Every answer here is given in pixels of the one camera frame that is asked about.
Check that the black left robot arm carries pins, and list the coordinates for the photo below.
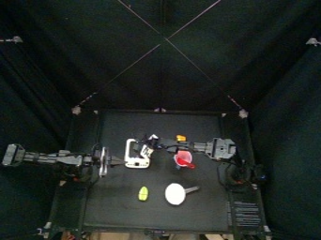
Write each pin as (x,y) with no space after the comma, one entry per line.
(50,157)

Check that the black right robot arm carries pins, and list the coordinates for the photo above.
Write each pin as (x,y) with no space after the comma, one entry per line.
(221,148)

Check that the pink red toy cup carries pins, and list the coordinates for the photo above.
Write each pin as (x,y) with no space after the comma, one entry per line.
(184,156)

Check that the small orange toy food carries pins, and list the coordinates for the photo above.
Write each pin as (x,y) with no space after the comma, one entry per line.
(181,138)

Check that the red toy spoon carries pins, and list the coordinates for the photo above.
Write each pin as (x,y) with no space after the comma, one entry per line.
(186,163)

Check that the yellow-green toy vegetable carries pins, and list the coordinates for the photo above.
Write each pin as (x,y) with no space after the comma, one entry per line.
(144,193)

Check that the white text label sticker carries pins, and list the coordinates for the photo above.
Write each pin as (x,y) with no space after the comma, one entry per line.
(247,214)

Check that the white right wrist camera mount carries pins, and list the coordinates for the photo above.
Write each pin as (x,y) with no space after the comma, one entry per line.
(153,136)

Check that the grey frame clamp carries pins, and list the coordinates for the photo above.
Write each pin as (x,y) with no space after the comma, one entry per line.
(312,41)
(75,109)
(244,113)
(160,110)
(17,39)

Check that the grey corner bracket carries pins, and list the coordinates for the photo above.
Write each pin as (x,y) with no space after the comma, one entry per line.
(43,231)

